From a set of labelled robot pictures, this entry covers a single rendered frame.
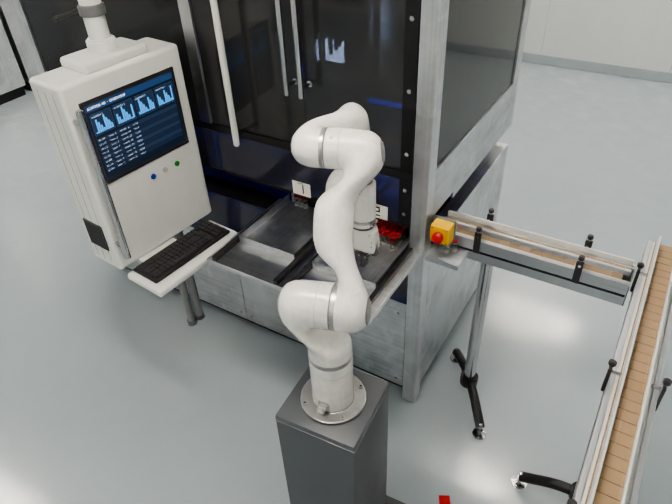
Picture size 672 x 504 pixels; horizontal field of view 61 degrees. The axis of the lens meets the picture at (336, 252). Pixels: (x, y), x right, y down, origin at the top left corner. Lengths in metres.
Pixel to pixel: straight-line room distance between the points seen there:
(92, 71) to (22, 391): 1.75
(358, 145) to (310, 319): 0.43
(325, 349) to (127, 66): 1.23
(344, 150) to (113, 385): 2.07
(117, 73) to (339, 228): 1.10
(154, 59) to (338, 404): 1.37
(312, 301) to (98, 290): 2.44
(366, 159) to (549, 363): 1.95
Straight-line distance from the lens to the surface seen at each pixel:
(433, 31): 1.77
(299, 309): 1.39
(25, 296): 3.86
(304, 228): 2.30
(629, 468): 1.57
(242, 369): 2.97
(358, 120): 1.48
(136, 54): 2.22
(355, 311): 1.37
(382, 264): 2.10
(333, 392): 1.59
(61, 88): 2.07
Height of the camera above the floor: 2.21
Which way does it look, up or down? 38 degrees down
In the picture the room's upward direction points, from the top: 3 degrees counter-clockwise
